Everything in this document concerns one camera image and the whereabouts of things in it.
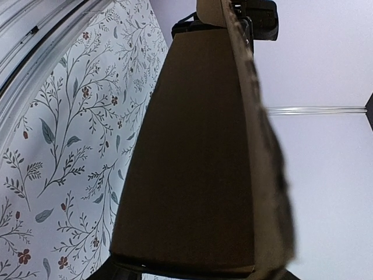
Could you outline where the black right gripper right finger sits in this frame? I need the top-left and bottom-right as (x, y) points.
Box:
(269, 269), (300, 280)

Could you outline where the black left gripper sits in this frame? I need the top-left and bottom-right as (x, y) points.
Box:
(171, 0), (280, 41)

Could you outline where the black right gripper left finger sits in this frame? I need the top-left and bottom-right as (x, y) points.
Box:
(90, 257), (142, 280)

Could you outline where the brown cardboard box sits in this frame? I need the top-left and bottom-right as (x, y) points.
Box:
(110, 1), (294, 279)

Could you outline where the floral patterned table mat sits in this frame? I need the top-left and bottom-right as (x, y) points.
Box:
(1, 1), (168, 279)

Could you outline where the left aluminium corner post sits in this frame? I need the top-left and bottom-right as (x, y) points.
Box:
(267, 106), (367, 116)

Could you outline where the aluminium front rail frame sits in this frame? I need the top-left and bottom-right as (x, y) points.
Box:
(1, 1), (110, 134)

